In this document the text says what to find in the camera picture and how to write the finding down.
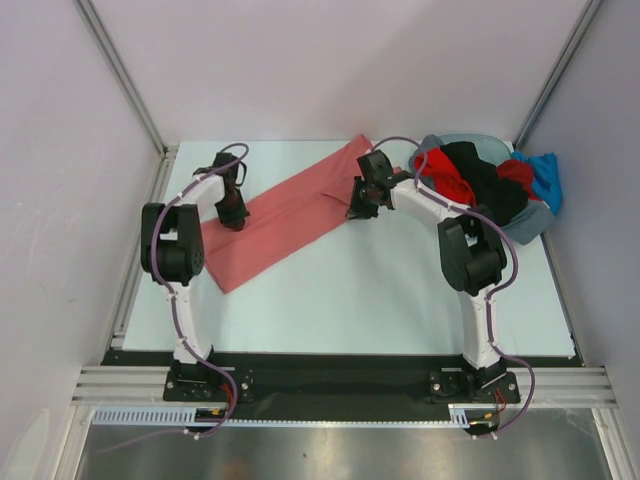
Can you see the aluminium front frame rail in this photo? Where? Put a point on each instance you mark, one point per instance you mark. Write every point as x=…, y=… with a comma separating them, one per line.
x=554, y=387

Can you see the black t shirt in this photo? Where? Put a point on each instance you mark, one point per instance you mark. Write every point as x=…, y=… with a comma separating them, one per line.
x=505, y=198

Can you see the grey blue t shirt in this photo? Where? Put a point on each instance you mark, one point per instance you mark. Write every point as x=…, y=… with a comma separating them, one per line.
x=531, y=222

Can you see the left aluminium corner post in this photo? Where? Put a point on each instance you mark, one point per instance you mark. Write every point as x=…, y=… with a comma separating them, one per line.
x=113, y=59

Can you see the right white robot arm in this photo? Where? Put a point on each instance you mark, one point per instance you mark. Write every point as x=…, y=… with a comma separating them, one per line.
x=471, y=252

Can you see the bright red t shirt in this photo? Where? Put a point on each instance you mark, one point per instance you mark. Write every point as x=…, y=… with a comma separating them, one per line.
x=435, y=166

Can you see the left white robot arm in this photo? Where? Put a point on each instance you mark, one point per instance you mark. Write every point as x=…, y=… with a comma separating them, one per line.
x=172, y=253

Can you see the dark red t shirt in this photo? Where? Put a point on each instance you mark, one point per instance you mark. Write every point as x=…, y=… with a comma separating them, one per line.
x=519, y=172

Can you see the aluminium corner post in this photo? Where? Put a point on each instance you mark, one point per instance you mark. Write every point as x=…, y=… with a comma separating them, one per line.
x=578, y=34
x=113, y=59

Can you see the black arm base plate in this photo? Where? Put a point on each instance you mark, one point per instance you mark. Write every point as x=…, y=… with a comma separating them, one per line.
x=336, y=388

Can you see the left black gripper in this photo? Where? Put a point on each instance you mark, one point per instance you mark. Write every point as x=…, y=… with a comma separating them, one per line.
x=237, y=222

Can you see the right aluminium corner post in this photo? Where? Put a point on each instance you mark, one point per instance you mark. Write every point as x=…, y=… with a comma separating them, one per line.
x=578, y=34

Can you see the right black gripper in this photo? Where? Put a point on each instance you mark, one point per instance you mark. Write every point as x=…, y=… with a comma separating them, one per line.
x=356, y=209

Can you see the pink t shirt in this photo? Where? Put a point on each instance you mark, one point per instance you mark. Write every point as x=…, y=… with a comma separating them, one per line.
x=284, y=219

